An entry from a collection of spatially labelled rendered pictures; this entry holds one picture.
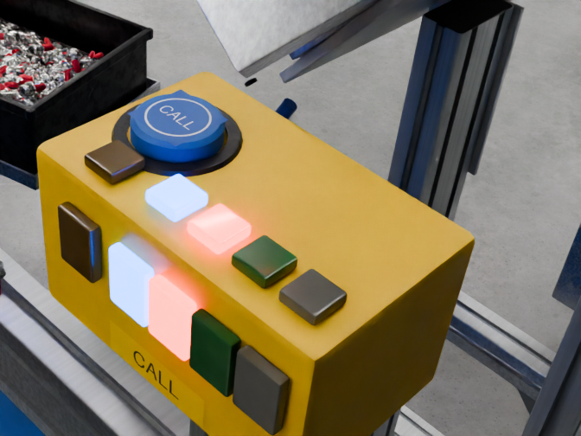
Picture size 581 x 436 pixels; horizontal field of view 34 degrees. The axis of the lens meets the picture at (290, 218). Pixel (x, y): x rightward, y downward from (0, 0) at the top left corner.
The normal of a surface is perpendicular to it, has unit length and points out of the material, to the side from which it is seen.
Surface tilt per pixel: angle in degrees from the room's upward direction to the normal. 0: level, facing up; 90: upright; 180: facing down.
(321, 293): 0
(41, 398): 90
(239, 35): 55
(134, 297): 90
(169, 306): 90
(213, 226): 0
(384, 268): 0
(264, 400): 90
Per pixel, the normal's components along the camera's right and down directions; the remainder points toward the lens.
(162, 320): -0.68, 0.42
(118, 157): 0.10, -0.76
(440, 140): 0.73, 0.50
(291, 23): -0.05, 0.09
